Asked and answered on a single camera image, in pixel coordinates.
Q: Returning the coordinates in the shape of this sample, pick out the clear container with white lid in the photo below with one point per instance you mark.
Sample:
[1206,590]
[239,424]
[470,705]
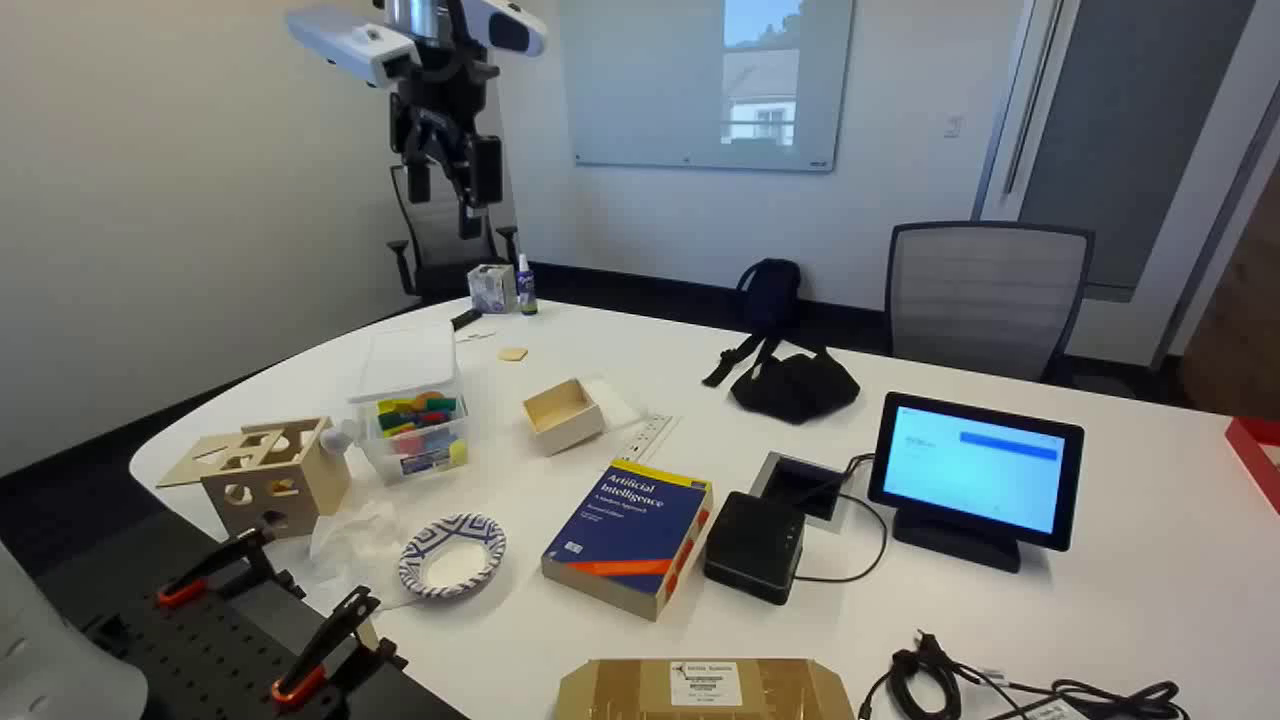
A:
[410,434]

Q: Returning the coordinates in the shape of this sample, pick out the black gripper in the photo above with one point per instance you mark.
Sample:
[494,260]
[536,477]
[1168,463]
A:
[441,107]

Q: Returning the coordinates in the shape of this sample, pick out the white plastic chair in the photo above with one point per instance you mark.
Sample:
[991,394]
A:
[62,653]

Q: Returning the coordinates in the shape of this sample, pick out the wall whiteboard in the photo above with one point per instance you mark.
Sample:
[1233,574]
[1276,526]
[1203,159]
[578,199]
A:
[666,94]

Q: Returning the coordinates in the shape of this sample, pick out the black tablet screen on stand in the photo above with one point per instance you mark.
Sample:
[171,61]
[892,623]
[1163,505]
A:
[976,471]

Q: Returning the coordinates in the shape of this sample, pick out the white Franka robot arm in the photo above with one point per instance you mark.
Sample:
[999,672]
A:
[351,46]

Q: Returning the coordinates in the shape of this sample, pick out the folded white napkin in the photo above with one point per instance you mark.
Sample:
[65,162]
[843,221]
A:
[617,402]

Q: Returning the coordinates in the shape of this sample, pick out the small black box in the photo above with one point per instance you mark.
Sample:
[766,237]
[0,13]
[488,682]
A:
[753,545]

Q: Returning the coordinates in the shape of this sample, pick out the red black clamp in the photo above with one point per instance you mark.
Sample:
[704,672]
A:
[203,665]

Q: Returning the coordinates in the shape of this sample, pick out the white wall light switch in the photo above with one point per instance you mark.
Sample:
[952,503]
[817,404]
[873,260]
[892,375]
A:
[952,130]

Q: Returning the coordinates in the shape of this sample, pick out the flat cardboard box with label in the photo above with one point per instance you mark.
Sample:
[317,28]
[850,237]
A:
[703,689]

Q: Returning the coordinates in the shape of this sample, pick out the grey mesh office chair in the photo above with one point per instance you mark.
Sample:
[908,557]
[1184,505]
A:
[984,300]

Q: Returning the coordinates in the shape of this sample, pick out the blue hardcover textbook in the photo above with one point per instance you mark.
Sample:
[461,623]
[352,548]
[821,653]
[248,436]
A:
[627,534]

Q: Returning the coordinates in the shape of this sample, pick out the black fabric bag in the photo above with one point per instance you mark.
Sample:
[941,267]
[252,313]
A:
[790,380]

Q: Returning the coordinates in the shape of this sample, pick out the black mesh office chair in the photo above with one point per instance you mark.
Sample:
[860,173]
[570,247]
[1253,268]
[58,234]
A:
[441,260]

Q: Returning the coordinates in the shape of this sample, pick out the crumpled clear plastic bag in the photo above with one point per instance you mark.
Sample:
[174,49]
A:
[352,542]

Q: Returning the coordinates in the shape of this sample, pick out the black marker pen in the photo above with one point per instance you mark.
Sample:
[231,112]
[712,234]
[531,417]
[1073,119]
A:
[464,317]

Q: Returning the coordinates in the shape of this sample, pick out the small spray bottle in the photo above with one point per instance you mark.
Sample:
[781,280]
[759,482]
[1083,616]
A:
[526,286]

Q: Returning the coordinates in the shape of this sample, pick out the clear plastic ruler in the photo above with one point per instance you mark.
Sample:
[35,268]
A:
[648,436]

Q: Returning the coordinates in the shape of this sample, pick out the yellow sticky note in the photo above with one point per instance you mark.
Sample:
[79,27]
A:
[514,355]

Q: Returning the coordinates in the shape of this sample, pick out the table power socket hatch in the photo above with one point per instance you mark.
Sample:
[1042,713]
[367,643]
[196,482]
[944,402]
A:
[803,485]

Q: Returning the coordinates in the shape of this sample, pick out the wooden shape sorter box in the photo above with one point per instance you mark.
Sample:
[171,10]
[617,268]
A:
[272,482]

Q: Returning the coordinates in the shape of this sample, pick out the small wooden box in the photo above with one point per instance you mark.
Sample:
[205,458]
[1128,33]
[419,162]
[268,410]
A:
[560,417]

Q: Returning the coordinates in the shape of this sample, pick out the red object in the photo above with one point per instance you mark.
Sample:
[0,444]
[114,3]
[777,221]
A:
[1256,463]

